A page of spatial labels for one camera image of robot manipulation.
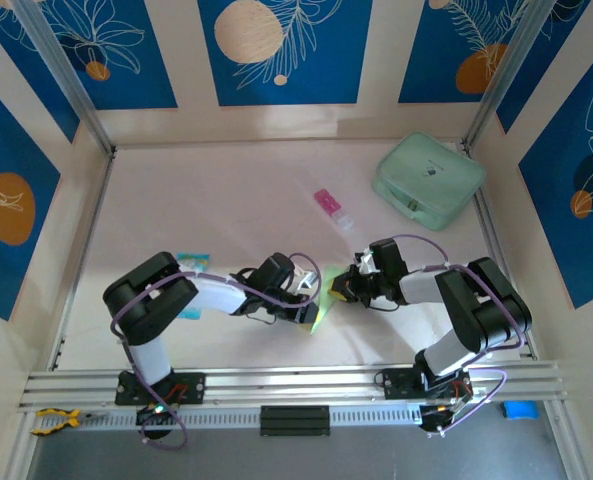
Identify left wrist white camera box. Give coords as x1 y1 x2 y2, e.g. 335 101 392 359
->
290 267 321 295

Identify mint green zip pouch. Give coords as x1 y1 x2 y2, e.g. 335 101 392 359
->
372 132 487 232

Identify blue wet wipes packet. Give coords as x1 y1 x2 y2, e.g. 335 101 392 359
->
176 252 211 321

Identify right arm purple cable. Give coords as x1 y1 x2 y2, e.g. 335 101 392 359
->
390 233 527 435

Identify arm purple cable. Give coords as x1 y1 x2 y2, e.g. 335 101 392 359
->
390 233 527 435
110 251 323 449

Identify aluminium rail frame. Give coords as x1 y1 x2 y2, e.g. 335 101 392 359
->
18 360 570 415

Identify black controller board with wires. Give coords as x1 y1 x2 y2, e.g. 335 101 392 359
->
419 382 475 432
135 399 180 427

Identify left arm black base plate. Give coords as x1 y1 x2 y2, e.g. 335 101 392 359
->
114 372 207 406

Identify light green paper sheet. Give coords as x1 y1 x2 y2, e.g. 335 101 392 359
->
308 264 351 335

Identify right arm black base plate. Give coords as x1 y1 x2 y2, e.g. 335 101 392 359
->
381 368 473 401

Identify black plastic block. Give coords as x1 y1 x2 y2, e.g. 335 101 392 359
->
259 405 331 437

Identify blue sponge block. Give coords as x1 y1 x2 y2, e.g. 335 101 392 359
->
500 400 540 421

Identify yellow handled pliers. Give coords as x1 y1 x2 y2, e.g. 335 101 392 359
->
30 408 110 435

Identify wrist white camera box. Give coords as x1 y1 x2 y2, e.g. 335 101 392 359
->
290 267 321 295
354 248 380 275

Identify grey slotted cable duct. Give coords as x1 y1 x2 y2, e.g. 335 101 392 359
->
78 403 425 432

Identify pink capped clear tube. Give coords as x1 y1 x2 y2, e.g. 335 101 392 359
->
313 188 355 232

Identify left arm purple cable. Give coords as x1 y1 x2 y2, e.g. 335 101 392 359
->
110 251 323 449

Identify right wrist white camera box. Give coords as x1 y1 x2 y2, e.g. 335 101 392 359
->
354 248 380 275

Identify aluminium side rail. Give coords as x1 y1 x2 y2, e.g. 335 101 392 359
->
463 142 536 360
48 149 116 372

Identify aluminium corner post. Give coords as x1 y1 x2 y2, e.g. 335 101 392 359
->
463 0 563 149
11 0 118 155

